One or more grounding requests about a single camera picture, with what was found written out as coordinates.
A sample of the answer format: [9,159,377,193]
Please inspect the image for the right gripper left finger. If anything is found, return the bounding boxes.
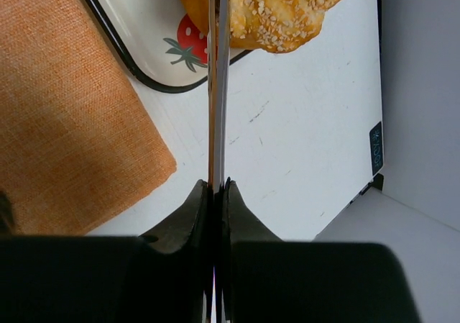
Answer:
[1,181,211,322]

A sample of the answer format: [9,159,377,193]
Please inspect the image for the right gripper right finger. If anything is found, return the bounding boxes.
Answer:
[221,181,420,322]

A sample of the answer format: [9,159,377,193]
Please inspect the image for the large sugared ring pastry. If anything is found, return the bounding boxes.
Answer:
[175,0,357,54]

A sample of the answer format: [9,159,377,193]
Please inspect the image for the metal bread tongs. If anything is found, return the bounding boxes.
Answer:
[208,0,231,322]

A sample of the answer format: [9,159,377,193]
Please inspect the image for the orange cloth placemat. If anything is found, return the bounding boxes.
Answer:
[1,0,177,235]

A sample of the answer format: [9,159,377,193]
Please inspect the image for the dark green cup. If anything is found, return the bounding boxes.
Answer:
[0,191,16,235]

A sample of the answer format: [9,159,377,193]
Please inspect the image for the right corner table label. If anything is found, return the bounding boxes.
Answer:
[369,122,384,176]

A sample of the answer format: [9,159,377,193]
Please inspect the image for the strawberry print tray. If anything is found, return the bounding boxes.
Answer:
[71,0,259,94]

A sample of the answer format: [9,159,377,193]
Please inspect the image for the aluminium table frame rail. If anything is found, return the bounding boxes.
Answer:
[349,173,385,204]

